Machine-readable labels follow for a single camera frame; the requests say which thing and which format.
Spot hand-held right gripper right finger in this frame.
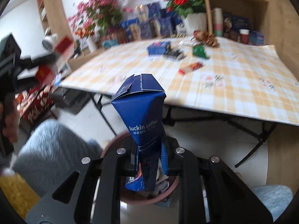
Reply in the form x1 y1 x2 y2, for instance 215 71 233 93
161 136 274 224

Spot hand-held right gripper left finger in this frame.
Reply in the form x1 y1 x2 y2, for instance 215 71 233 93
26 142 141 224

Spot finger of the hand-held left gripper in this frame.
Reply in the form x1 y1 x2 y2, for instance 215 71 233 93
14 76 41 91
20 55 58 67

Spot red packet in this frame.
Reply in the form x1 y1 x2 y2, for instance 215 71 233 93
35 65 55 84

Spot brown round trash bin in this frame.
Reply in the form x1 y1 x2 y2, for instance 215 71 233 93
100 132 181 206

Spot dark blue box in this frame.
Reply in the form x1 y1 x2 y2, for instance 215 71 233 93
110 73 167 192

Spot blue snowflake carton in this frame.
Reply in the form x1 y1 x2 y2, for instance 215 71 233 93
147 41 171 56

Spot person's left hand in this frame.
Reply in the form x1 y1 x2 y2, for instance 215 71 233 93
0 103 20 143

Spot red printed boxes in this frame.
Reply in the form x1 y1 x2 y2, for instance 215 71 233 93
16 91 55 123

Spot red and white box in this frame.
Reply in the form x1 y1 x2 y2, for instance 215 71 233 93
55 36 75 63

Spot black floor box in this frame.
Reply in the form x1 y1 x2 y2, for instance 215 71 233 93
49 90 93 115

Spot orange flowers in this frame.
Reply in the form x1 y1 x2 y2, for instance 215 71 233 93
75 27 95 38

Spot white ribbed vase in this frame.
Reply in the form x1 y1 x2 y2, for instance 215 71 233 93
85 36 97 53

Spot person's left fluffy leg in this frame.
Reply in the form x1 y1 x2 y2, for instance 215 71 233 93
12 119 104 197

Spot person's fluffy leg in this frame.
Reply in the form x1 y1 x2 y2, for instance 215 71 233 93
12 119 104 197
252 184 293 218

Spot copper fluted planter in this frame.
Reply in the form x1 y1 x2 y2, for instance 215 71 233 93
103 28 128 48

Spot pink flower plant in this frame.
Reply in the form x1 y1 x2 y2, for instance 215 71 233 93
67 0 133 38

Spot yellow plaid tablecloth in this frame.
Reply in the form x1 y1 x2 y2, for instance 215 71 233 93
57 36 299 126

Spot person's right fluffy leg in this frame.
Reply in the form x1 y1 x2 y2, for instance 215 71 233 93
252 184 293 218

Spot yellow fluffy cloth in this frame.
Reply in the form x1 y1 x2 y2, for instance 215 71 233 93
0 173 41 218

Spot small orange box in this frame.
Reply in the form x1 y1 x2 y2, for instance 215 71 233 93
178 62 203 75

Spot gold and blue gift box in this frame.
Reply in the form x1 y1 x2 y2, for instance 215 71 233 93
131 21 155 40
152 17 174 38
137 2 161 20

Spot black packet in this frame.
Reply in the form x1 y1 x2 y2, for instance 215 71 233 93
164 48 186 61

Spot green packet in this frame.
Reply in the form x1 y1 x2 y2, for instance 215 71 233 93
192 45 209 59

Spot brown snack wrapper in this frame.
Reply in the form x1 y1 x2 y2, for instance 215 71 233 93
193 30 219 48

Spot blue and white box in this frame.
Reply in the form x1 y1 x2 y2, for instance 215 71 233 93
174 16 187 35

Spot red paper cup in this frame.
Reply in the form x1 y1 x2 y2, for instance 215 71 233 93
239 29 250 43

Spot white faceted vase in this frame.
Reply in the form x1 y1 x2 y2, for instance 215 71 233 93
181 13 208 35

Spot small blue box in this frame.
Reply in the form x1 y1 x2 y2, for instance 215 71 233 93
249 31 265 45

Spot pastel paper roll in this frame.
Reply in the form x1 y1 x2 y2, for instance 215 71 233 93
212 7 223 36

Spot blue box on shelf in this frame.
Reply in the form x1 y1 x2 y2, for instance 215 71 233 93
223 12 249 38

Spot red rose bouquet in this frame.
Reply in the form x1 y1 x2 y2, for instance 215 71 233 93
164 0 206 18

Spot wooden shelf unit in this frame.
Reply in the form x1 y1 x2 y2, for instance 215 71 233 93
202 0 270 46

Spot black folding table frame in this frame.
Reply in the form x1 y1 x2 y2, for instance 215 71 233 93
90 92 278 168

